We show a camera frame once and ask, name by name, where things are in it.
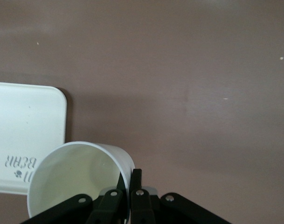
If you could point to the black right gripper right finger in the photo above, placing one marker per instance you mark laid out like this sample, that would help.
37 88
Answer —
155 210

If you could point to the white plastic cup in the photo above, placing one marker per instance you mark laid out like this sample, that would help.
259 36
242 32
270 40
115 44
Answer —
62 175

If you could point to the white bear print tray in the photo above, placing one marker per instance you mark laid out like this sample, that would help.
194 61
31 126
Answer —
27 121

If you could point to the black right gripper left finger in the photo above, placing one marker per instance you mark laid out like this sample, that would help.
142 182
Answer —
85 210

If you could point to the brown table mat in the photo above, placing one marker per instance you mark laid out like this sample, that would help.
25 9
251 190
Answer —
179 81

